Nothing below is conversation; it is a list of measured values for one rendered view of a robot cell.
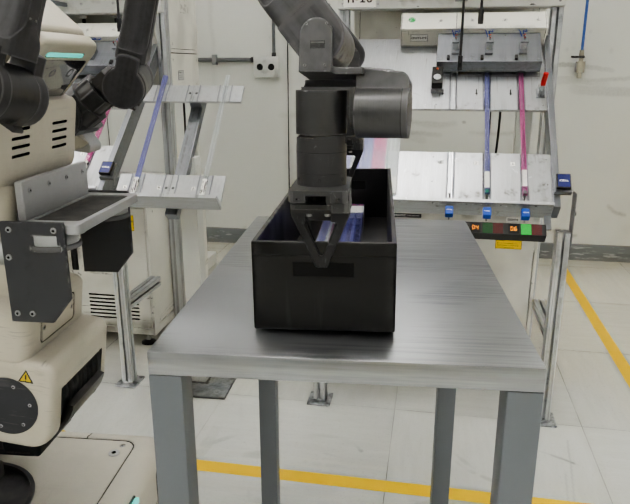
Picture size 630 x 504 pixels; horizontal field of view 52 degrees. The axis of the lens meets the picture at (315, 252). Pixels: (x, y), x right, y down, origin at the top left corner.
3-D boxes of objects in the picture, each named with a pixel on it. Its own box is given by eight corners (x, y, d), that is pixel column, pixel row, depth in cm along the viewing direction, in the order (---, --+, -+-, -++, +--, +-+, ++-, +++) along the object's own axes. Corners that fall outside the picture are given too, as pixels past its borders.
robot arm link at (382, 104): (318, 36, 75) (299, 17, 67) (418, 34, 73) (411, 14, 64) (314, 139, 76) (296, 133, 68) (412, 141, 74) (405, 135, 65)
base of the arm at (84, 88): (71, 95, 130) (41, 98, 118) (99, 70, 128) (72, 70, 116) (99, 130, 131) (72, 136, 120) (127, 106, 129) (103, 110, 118)
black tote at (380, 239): (306, 221, 133) (305, 167, 130) (389, 222, 132) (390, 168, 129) (254, 328, 79) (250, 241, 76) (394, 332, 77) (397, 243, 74)
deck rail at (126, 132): (109, 201, 217) (101, 190, 212) (103, 201, 218) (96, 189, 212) (162, 56, 254) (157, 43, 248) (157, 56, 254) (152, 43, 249)
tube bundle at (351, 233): (329, 219, 130) (329, 203, 129) (364, 220, 129) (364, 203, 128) (298, 311, 81) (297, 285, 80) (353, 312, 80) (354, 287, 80)
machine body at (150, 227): (156, 349, 262) (145, 201, 245) (3, 337, 274) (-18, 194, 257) (209, 295, 324) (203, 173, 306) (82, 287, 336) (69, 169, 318)
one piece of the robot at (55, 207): (-16, 322, 99) (-37, 184, 93) (67, 268, 125) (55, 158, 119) (84, 326, 98) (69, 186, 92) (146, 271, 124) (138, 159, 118)
